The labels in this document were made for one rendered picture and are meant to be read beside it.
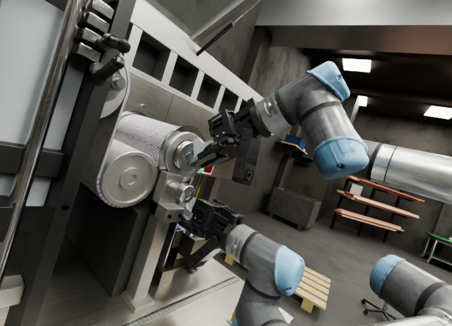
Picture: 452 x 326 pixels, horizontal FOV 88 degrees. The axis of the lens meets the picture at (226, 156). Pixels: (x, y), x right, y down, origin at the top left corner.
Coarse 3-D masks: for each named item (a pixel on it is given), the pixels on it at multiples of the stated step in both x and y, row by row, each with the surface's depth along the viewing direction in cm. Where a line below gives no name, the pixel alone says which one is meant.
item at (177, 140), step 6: (186, 132) 56; (174, 138) 54; (180, 138) 55; (186, 138) 56; (192, 138) 57; (174, 144) 54; (168, 150) 53; (174, 150) 54; (168, 156) 53; (168, 162) 54; (168, 168) 54; (174, 168) 56; (186, 174) 59
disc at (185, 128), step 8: (176, 128) 54; (184, 128) 55; (192, 128) 57; (168, 136) 53; (200, 136) 60; (168, 144) 53; (160, 152) 52; (160, 160) 53; (160, 168) 53; (192, 176) 62
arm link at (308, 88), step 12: (312, 72) 40; (324, 72) 38; (336, 72) 37; (288, 84) 43; (300, 84) 40; (312, 84) 39; (324, 84) 38; (336, 84) 38; (276, 96) 43; (288, 96) 41; (300, 96) 40; (312, 96) 39; (324, 96) 38; (336, 96) 39; (348, 96) 40; (288, 108) 42; (300, 108) 40; (288, 120) 43
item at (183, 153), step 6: (180, 144) 55; (186, 144) 55; (192, 144) 56; (180, 150) 54; (186, 150) 55; (192, 150) 57; (174, 156) 54; (180, 156) 54; (186, 156) 56; (192, 156) 57; (174, 162) 55; (180, 162) 55; (186, 162) 57; (180, 168) 55; (186, 168) 57; (192, 168) 58
